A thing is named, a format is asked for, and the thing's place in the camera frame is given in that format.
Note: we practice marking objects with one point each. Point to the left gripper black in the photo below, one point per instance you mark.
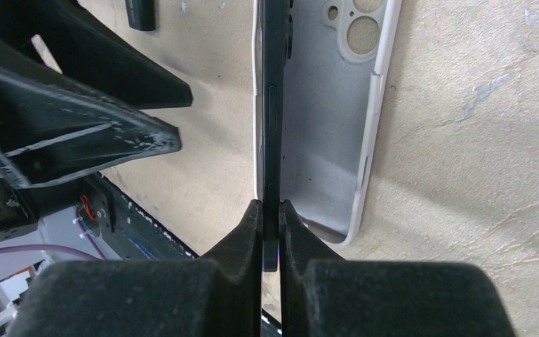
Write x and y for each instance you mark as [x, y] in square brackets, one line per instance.
[54, 132]

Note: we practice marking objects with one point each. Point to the white phone case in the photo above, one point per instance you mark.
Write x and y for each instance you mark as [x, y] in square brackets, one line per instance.
[334, 87]

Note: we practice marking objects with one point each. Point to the black orange marker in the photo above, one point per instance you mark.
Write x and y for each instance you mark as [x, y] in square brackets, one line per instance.
[141, 15]

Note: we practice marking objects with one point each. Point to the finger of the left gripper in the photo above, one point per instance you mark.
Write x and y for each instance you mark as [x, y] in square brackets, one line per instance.
[89, 52]

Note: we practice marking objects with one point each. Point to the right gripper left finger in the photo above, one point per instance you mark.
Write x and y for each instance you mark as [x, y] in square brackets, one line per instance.
[85, 298]

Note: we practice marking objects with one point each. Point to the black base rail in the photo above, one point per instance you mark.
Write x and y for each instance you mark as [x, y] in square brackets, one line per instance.
[134, 228]

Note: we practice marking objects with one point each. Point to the black phone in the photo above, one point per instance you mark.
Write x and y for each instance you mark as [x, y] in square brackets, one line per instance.
[276, 34]

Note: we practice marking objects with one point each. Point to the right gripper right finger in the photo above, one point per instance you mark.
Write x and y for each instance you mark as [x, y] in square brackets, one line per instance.
[323, 294]

